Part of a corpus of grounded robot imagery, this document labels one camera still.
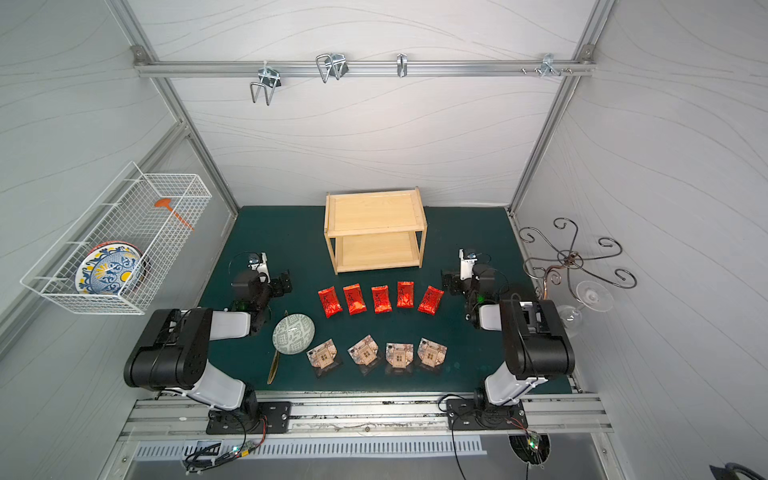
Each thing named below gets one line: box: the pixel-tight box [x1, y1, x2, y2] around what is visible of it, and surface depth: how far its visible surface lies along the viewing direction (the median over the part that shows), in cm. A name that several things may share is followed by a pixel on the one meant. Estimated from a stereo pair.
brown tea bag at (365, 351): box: [347, 335, 379, 366], surface depth 86 cm
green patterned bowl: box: [272, 313, 316, 355], surface depth 88 cm
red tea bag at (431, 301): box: [417, 286, 444, 316], surface depth 95 cm
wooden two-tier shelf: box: [324, 186, 428, 275], surface depth 97 cm
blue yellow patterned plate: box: [75, 240, 152, 295], surface depth 62 cm
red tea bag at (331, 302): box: [318, 286, 343, 318], surface depth 94 cm
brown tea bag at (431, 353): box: [417, 337, 448, 368], surface depth 86 cm
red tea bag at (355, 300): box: [343, 283, 367, 316], surface depth 95 cm
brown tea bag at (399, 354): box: [385, 342, 414, 369], surface depth 86 cm
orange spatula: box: [154, 198, 195, 231], surface depth 80 cm
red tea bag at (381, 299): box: [371, 285, 393, 314], surface depth 95 cm
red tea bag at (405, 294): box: [397, 281, 415, 308], surface depth 95 cm
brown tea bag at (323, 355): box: [306, 338, 338, 370], surface depth 86 cm
